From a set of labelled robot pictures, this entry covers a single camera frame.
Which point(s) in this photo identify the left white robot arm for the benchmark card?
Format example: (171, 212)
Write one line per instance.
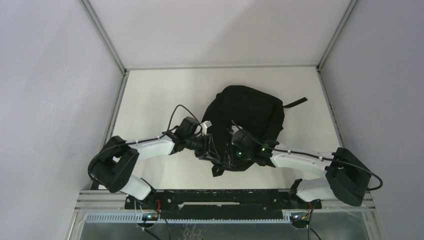
(113, 166)

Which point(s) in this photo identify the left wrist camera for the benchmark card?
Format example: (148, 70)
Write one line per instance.
(204, 127)

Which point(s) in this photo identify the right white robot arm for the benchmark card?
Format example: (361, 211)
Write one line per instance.
(338, 175)

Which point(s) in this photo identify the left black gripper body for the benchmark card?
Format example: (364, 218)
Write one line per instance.
(199, 145)

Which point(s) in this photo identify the black backpack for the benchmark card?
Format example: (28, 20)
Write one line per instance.
(242, 107)

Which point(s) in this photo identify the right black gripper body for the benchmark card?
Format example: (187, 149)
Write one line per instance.
(238, 157)

